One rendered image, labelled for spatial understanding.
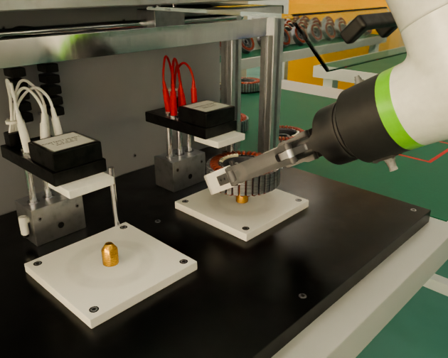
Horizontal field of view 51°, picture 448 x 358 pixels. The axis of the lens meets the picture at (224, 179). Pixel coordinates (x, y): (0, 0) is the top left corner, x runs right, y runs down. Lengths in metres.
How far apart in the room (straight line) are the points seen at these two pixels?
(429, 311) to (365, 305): 1.32
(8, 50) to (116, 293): 0.29
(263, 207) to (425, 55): 0.34
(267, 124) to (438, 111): 0.46
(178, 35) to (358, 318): 0.45
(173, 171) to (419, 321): 1.26
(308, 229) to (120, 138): 0.38
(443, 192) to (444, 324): 0.99
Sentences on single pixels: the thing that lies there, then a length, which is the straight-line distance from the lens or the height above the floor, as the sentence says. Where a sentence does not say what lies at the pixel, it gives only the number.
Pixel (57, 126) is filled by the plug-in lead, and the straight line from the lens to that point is 0.65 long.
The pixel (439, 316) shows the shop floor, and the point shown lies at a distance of 1.90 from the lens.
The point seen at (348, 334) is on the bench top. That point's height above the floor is 0.75.
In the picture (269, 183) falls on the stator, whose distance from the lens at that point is 0.67.
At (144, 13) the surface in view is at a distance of 0.77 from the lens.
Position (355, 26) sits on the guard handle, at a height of 1.05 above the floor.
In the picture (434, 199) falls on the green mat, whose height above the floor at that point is 0.75.
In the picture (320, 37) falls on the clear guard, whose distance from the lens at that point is 0.58.
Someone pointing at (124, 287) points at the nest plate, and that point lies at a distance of 0.55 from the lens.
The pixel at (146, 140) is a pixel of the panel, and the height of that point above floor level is 0.82.
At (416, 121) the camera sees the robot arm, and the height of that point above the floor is 0.97.
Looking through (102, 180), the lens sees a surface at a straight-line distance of 0.58.
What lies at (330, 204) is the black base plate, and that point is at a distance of 0.77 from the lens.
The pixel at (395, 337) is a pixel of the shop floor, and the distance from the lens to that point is 1.75.
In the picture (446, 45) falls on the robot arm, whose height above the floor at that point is 1.05.
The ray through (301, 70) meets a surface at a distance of 4.58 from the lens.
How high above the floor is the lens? 1.10
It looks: 23 degrees down
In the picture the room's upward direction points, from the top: straight up
